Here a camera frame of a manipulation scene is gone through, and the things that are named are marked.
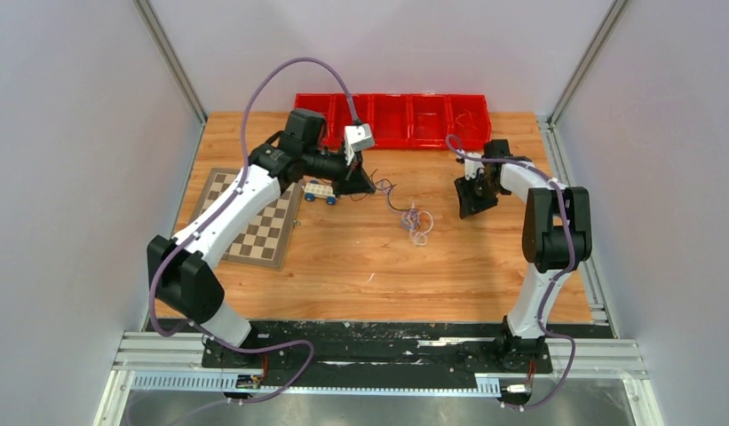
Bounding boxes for red bin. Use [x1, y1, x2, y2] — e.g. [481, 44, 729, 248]
[329, 93, 371, 151]
[410, 94, 449, 150]
[370, 93, 409, 150]
[448, 94, 491, 151]
[294, 93, 335, 126]

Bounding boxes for aluminium front rail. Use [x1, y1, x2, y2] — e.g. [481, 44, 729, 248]
[113, 332, 648, 398]

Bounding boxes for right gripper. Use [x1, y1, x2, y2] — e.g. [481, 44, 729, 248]
[455, 173, 504, 220]

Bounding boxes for left aluminium frame post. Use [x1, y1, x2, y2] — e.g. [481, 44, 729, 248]
[133, 0, 208, 128]

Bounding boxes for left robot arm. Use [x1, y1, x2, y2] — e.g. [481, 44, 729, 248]
[147, 108, 375, 367]

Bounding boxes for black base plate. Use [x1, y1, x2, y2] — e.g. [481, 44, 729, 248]
[198, 320, 529, 389]

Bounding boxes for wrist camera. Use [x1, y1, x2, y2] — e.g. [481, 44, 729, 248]
[464, 159, 484, 180]
[344, 123, 375, 166]

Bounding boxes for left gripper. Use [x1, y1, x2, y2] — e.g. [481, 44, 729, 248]
[304, 146, 376, 200]

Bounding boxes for checkered chessboard mat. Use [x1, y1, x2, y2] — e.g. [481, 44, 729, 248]
[190, 168, 302, 270]

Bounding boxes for right aluminium frame post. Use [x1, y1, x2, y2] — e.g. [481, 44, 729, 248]
[547, 0, 630, 128]

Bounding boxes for blue wire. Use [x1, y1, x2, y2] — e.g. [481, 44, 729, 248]
[376, 178, 424, 232]

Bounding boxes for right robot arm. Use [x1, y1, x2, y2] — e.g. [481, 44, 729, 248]
[445, 135, 592, 371]

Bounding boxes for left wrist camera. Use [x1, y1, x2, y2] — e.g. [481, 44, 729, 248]
[344, 123, 375, 166]

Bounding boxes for aluminium frame post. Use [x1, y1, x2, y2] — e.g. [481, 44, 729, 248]
[133, 0, 208, 128]
[547, 0, 630, 128]

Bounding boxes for white wire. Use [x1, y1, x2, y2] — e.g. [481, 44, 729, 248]
[402, 209, 434, 249]

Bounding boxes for white toy car blue wheels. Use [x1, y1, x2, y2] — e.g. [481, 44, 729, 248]
[303, 181, 337, 206]

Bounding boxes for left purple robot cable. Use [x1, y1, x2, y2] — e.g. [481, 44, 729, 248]
[147, 57, 361, 406]

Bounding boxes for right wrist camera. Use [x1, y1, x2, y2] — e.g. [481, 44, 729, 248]
[464, 159, 484, 180]

